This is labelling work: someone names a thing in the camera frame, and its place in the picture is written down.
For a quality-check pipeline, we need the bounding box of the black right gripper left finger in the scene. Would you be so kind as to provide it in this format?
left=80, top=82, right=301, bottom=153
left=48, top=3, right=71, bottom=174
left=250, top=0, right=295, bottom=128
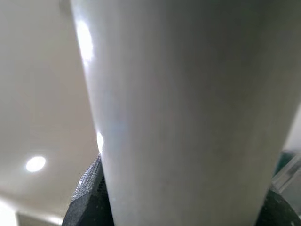
left=62, top=153, right=115, bottom=226

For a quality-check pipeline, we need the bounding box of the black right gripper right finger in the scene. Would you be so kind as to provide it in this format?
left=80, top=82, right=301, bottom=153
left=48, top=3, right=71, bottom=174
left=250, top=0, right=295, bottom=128
left=257, top=188, right=301, bottom=226

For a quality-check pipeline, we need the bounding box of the white plastic table leg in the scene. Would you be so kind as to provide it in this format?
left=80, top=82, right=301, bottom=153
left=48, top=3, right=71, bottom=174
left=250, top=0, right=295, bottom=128
left=69, top=0, right=301, bottom=226

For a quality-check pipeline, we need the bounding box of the round ceiling light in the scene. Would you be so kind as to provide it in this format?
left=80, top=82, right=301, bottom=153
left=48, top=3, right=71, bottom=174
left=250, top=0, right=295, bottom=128
left=25, top=156, right=47, bottom=172

